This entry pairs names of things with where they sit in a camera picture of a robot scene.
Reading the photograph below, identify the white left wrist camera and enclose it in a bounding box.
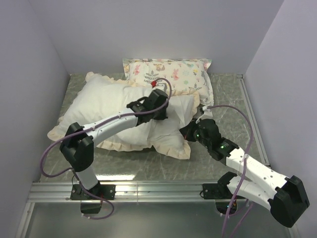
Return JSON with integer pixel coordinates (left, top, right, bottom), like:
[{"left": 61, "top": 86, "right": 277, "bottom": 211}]
[{"left": 151, "top": 80, "right": 168, "bottom": 92}]

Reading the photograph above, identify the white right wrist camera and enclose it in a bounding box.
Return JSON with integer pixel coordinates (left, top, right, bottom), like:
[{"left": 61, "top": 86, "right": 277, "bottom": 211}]
[{"left": 196, "top": 106, "right": 213, "bottom": 123}]

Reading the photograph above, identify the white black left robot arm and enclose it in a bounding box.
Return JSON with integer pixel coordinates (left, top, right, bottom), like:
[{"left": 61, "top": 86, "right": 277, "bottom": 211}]
[{"left": 59, "top": 89, "right": 171, "bottom": 199}]

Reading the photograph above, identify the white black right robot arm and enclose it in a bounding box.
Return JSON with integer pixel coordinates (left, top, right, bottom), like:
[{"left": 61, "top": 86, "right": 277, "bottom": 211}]
[{"left": 180, "top": 119, "right": 310, "bottom": 228}]

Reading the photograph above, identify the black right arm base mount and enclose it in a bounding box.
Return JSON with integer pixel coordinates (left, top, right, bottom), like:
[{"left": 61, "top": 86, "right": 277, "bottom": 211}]
[{"left": 200, "top": 183, "right": 249, "bottom": 218}]

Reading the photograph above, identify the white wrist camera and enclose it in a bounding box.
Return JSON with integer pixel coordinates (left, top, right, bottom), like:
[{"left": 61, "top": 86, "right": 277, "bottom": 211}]
[
  {"left": 196, "top": 106, "right": 213, "bottom": 123},
  {"left": 151, "top": 80, "right": 168, "bottom": 92}
]

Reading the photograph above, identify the aluminium front rail frame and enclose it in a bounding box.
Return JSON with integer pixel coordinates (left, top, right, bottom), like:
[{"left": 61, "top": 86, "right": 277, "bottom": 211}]
[{"left": 14, "top": 179, "right": 298, "bottom": 238}]

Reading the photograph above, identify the white pillow with cream ruffle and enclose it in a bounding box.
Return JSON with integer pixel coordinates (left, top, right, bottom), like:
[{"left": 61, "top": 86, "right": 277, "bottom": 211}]
[{"left": 48, "top": 72, "right": 200, "bottom": 160}]

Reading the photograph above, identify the aluminium right side rail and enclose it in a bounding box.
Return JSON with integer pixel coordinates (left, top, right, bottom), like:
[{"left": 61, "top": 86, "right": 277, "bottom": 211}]
[{"left": 236, "top": 74, "right": 271, "bottom": 168}]

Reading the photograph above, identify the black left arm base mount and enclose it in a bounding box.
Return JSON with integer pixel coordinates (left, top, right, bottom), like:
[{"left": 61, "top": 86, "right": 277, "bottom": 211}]
[{"left": 70, "top": 183, "right": 116, "bottom": 220}]

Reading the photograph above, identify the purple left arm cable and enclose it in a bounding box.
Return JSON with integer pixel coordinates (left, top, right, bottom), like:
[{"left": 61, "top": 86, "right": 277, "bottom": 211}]
[{"left": 39, "top": 77, "right": 173, "bottom": 220}]

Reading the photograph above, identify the animal print patterned pillow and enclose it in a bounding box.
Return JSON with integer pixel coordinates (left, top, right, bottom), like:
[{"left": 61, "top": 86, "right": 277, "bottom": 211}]
[{"left": 122, "top": 59, "right": 214, "bottom": 106}]

